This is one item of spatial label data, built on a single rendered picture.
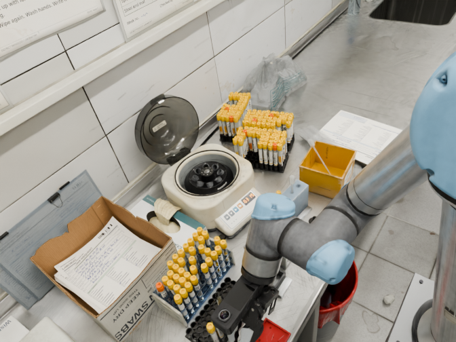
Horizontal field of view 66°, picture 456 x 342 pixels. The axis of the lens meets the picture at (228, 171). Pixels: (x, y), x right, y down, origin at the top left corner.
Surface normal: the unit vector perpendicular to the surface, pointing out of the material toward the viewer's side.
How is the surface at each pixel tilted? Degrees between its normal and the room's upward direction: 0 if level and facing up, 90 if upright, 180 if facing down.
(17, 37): 91
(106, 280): 0
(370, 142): 1
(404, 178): 96
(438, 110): 81
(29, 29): 91
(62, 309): 0
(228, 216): 25
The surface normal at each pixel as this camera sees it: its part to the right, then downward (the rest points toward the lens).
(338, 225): 0.12, -0.57
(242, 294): -0.15, -0.76
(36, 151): 0.80, 0.33
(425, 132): -0.71, 0.44
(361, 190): -0.91, 0.22
